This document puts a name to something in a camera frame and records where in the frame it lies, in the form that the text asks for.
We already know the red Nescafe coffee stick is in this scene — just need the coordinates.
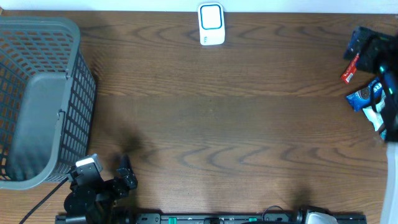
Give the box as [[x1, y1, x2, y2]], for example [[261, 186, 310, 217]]
[[341, 54, 359, 84]]

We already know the blue Oreo cookie pack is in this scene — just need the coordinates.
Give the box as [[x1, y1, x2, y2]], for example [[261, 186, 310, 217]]
[[345, 78, 383, 111]]

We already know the light green snack packet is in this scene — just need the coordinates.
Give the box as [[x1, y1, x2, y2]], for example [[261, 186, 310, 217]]
[[362, 92, 386, 131]]

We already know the teal mouthwash bottle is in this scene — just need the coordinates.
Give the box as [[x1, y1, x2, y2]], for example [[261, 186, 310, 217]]
[[380, 129, 387, 140]]

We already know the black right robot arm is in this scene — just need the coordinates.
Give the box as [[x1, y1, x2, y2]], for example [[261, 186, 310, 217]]
[[341, 27, 397, 223]]

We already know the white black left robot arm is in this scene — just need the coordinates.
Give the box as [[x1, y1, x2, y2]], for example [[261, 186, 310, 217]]
[[55, 154, 138, 224]]

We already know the grey plastic mesh basket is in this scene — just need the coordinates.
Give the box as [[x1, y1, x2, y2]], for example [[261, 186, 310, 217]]
[[1, 16, 96, 190]]

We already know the black left camera cable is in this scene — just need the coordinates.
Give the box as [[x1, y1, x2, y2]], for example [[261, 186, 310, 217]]
[[18, 177, 70, 224]]

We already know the black mounting rail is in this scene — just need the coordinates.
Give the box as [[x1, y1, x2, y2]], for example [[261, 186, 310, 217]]
[[55, 213, 368, 224]]

